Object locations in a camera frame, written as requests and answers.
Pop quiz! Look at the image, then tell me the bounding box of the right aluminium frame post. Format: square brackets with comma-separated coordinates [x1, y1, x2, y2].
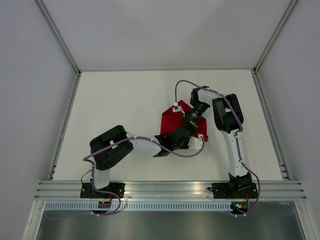
[251, 0, 300, 75]

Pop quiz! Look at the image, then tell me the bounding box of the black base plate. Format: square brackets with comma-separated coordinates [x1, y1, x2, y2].
[206, 182, 258, 200]
[80, 182, 125, 199]

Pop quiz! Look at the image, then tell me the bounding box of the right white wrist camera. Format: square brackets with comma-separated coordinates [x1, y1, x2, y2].
[172, 102, 183, 113]

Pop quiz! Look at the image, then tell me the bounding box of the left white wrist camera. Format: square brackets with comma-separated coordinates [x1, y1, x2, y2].
[188, 134, 205, 150]

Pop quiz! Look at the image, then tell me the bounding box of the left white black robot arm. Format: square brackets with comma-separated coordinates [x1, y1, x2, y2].
[89, 125, 191, 198]

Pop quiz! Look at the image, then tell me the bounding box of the aluminium front rail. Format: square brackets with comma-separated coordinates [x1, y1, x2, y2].
[33, 180, 307, 201]

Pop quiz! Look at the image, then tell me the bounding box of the red cloth napkin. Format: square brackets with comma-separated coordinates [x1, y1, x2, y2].
[160, 100, 209, 142]

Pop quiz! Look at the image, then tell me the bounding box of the left aluminium frame post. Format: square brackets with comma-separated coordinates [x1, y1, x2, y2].
[34, 0, 81, 76]

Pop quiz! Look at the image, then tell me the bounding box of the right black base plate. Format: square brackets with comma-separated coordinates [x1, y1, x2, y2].
[206, 182, 258, 200]

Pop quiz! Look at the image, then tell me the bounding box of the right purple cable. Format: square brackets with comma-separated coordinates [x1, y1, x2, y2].
[174, 79, 262, 218]

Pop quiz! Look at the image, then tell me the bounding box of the purple cable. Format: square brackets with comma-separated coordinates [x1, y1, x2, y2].
[44, 133, 206, 221]
[174, 79, 262, 218]

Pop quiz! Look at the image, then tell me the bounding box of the slotted white cable duct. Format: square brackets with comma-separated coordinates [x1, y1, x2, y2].
[45, 200, 232, 212]

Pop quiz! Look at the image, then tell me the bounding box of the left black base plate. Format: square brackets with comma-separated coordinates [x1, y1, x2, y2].
[80, 182, 125, 199]

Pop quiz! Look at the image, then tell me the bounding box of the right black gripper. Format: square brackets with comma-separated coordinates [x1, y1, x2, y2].
[180, 101, 209, 134]

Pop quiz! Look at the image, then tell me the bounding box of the aluminium frame post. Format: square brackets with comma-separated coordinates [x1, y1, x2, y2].
[251, 0, 300, 75]
[34, 0, 81, 76]

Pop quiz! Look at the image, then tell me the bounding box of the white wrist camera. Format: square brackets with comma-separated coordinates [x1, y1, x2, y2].
[188, 134, 205, 150]
[172, 102, 183, 113]

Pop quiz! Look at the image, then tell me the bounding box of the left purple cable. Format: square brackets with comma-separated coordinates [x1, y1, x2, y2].
[44, 133, 206, 221]

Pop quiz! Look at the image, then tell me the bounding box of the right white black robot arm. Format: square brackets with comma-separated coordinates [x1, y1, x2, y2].
[181, 86, 258, 199]

